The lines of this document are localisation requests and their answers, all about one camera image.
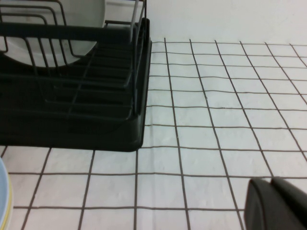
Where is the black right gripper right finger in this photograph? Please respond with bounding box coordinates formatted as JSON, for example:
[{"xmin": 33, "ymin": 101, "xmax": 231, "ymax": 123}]
[{"xmin": 271, "ymin": 176, "xmax": 307, "ymax": 230}]

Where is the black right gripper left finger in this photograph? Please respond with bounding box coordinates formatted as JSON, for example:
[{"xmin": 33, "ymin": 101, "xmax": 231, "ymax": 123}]
[{"xmin": 244, "ymin": 177, "xmax": 276, "ymax": 230}]

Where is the grey round plate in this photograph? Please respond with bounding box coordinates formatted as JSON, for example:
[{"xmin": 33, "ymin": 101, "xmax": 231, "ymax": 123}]
[{"xmin": 0, "ymin": 0, "xmax": 106, "ymax": 68}]

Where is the black dish drying rack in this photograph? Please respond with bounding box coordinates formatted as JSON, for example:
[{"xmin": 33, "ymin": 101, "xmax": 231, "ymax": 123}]
[{"xmin": 0, "ymin": 18, "xmax": 153, "ymax": 153}]

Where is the light blue round plate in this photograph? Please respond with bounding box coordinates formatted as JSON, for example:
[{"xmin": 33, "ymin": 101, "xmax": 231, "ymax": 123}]
[{"xmin": 0, "ymin": 157, "xmax": 12, "ymax": 230}]

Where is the white black-grid tablecloth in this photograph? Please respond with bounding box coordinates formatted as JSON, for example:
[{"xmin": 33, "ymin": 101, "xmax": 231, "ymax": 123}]
[{"xmin": 0, "ymin": 38, "xmax": 307, "ymax": 230}]

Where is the black wire dish rack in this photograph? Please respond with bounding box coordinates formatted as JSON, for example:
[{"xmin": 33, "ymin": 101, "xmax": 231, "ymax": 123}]
[{"xmin": 0, "ymin": 0, "xmax": 149, "ymax": 120}]

